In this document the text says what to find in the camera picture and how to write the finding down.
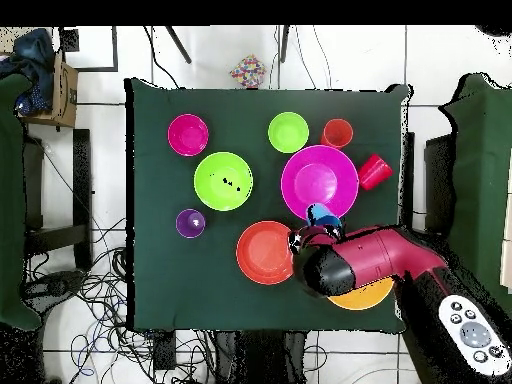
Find purple cup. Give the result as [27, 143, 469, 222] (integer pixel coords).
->
[175, 208, 207, 240]

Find thin black cable loop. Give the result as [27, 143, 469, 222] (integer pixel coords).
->
[303, 344, 328, 372]

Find blue cup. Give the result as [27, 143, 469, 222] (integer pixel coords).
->
[304, 202, 344, 237]

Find red-orange cup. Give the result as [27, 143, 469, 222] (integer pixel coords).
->
[319, 118, 355, 150]

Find red cup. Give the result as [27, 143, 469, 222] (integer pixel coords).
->
[356, 153, 395, 192]

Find thin black square frame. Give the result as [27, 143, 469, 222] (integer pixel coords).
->
[59, 25, 119, 73]

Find small pink bowl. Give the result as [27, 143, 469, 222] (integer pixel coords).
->
[166, 113, 210, 158]

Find colourful patterned box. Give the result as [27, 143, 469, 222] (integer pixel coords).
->
[229, 54, 267, 89]

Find blue cable loop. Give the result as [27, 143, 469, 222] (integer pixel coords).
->
[70, 334, 98, 378]

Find blue cloth bundle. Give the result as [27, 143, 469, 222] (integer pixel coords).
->
[0, 27, 57, 115]

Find large pink bowl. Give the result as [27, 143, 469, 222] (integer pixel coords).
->
[280, 144, 360, 222]

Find tangle of black cables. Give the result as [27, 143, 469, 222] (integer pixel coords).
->
[23, 217, 217, 384]

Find large orange bowl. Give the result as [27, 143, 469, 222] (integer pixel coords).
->
[326, 276, 395, 312]

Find black power strip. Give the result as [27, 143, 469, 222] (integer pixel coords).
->
[153, 331, 177, 371]

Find green cloth covered side table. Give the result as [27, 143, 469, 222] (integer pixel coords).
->
[0, 73, 43, 332]
[437, 72, 512, 317]

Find black metal frame stand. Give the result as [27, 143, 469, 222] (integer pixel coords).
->
[399, 131, 457, 237]
[23, 128, 94, 273]

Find black pedestal leg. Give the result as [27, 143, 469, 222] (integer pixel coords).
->
[19, 269, 87, 317]

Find dark green table cloth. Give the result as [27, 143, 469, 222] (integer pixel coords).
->
[124, 77, 413, 333]

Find red-orange bowl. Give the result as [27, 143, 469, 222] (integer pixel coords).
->
[235, 220, 298, 286]

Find black tripod leg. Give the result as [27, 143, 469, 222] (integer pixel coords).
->
[165, 25, 192, 64]
[279, 25, 290, 63]

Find brown cardboard box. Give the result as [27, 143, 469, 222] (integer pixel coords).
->
[21, 51, 80, 129]

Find small green bowl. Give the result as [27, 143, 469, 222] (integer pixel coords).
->
[267, 111, 310, 154]

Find large green bowl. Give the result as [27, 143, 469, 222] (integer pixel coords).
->
[193, 151, 254, 212]

